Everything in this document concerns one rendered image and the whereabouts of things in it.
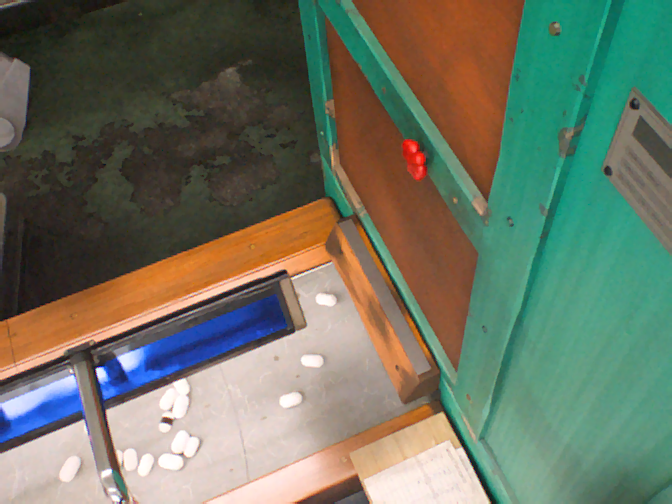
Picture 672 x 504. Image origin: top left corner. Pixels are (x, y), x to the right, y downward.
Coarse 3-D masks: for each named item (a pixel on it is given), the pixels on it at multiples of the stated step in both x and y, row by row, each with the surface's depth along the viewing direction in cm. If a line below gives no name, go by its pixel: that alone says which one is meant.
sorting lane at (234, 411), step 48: (336, 288) 122; (288, 336) 118; (336, 336) 118; (192, 384) 115; (240, 384) 115; (288, 384) 114; (336, 384) 113; (384, 384) 113; (144, 432) 112; (192, 432) 111; (240, 432) 110; (288, 432) 110; (336, 432) 109; (0, 480) 109; (48, 480) 109; (96, 480) 108; (144, 480) 108; (192, 480) 107; (240, 480) 107
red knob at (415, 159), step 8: (408, 144) 71; (416, 144) 71; (408, 152) 71; (416, 152) 71; (424, 152) 72; (408, 160) 72; (416, 160) 70; (424, 160) 70; (408, 168) 73; (416, 168) 71; (424, 168) 71; (416, 176) 72; (424, 176) 71
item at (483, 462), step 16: (336, 192) 125; (448, 400) 104; (448, 416) 108; (464, 432) 102; (464, 448) 106; (480, 448) 97; (480, 464) 100; (496, 464) 95; (480, 480) 104; (496, 480) 95; (496, 496) 99; (512, 496) 93
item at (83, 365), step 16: (64, 352) 78; (80, 352) 77; (80, 368) 76; (80, 384) 75; (96, 384) 76; (80, 400) 75; (96, 400) 74; (96, 416) 73; (96, 432) 72; (96, 448) 71; (112, 448) 72; (96, 464) 71; (112, 464) 71; (112, 480) 70; (112, 496) 70; (128, 496) 71
